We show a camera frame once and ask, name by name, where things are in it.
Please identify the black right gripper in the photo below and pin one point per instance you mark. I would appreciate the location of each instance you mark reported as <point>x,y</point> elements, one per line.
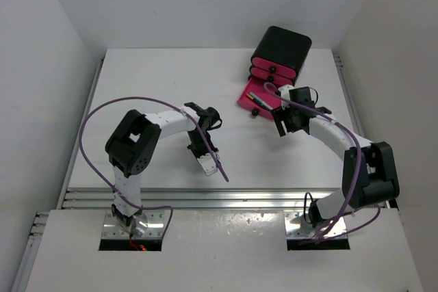
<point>279,115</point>

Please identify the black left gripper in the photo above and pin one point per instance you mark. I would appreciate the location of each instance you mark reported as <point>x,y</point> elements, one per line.
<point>197,154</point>

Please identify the pink bottom drawer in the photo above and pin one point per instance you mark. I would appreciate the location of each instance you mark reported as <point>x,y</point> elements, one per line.
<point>256,86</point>

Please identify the pink drawer black knob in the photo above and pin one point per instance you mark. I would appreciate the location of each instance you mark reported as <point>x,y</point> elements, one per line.
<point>280,69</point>

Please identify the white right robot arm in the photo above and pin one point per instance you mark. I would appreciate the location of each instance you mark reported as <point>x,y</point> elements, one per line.
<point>369,174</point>

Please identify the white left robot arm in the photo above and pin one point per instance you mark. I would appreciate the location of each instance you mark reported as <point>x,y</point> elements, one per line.
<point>131,146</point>

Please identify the dark green gold tube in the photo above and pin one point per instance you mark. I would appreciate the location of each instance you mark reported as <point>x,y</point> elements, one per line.
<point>267,106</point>

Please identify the black eyeliner pencil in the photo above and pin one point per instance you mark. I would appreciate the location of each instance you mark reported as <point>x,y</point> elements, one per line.
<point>255,100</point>

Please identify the black drawer cabinet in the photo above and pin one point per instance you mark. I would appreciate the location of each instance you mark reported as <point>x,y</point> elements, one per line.
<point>284,47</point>

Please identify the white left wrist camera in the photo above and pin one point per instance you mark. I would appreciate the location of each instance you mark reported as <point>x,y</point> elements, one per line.
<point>208,164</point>

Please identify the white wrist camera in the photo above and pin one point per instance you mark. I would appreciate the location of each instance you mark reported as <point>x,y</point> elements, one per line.
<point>208,164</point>
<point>284,91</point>

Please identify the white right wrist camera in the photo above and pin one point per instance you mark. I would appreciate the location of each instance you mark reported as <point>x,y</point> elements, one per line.
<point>284,91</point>

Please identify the aluminium rail frame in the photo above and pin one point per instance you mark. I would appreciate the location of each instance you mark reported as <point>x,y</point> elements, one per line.
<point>224,236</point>

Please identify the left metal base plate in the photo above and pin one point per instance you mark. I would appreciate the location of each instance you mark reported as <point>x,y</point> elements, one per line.
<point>148,226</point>

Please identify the metal base plate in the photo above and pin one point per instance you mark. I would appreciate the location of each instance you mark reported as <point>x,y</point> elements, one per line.
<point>148,226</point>
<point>297,229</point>

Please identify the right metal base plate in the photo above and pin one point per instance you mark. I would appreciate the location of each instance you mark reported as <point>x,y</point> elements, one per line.
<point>297,229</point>

